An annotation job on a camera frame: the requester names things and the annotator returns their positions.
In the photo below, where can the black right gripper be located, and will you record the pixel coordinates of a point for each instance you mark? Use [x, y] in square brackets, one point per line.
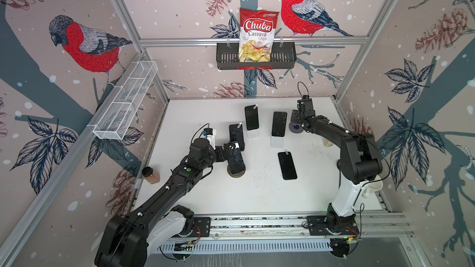
[293, 115]

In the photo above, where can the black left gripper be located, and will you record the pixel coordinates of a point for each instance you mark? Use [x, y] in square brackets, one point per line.
[228, 154]

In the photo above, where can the grey round phone stand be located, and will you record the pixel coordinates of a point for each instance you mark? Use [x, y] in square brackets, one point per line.
[294, 128]

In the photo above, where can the black phone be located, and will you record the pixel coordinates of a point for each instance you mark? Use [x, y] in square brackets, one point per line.
[287, 166]
[252, 117]
[237, 164]
[279, 124]

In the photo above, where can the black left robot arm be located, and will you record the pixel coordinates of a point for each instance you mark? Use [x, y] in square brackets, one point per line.
[129, 240]

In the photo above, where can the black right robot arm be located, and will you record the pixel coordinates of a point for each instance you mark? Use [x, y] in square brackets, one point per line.
[359, 162]

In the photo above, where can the purple edged phone on stand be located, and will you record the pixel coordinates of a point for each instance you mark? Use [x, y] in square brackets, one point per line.
[237, 135]

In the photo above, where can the wooden round phone stand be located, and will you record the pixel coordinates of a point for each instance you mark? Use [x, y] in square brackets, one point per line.
[235, 175]

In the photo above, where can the clear acrylic phone stand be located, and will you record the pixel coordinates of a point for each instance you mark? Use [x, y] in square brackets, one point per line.
[277, 142]

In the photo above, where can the yellow liquid jar black lid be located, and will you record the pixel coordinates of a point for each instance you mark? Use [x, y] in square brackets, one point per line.
[327, 143]

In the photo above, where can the white paper cup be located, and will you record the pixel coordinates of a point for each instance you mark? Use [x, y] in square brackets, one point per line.
[371, 187]

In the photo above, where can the red cassava chips bag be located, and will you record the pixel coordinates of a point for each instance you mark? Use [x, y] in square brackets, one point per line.
[257, 33]

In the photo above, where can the black wall basket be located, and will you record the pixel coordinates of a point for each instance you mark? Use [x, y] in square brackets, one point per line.
[283, 56]

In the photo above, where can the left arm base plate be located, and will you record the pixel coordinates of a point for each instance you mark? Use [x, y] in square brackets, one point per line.
[200, 227]

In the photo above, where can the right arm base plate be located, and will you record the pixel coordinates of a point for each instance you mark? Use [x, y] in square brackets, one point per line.
[319, 226]

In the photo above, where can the white wire mesh basket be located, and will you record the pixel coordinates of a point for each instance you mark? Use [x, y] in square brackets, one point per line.
[119, 115]

